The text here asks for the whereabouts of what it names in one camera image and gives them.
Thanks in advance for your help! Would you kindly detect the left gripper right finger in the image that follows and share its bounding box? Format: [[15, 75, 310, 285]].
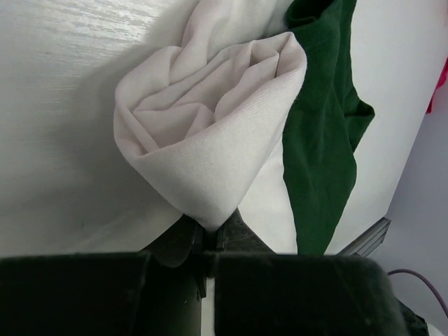
[[216, 209, 273, 253]]

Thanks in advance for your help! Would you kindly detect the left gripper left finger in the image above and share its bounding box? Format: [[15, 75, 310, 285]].
[[143, 215, 204, 269]]

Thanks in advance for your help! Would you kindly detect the cream and green t-shirt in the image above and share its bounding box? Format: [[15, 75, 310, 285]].
[[113, 1, 375, 255]]

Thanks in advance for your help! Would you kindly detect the magenta crumpled t-shirt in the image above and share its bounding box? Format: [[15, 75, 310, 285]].
[[426, 59, 448, 114]]

